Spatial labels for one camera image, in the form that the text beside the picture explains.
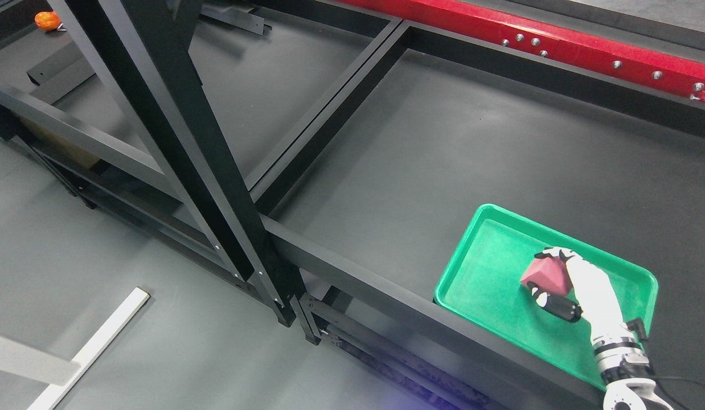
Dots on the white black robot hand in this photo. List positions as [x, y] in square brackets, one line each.
[592, 298]

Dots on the pink block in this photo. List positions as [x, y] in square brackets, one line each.
[548, 274]

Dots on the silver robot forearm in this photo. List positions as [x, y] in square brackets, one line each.
[627, 374]

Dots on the green tray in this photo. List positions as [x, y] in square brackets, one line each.
[481, 283]

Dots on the black metal shelf right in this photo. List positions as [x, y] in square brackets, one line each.
[411, 140]

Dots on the red metal beam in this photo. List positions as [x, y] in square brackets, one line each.
[665, 72]

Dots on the orange ball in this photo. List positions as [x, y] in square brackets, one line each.
[48, 21]

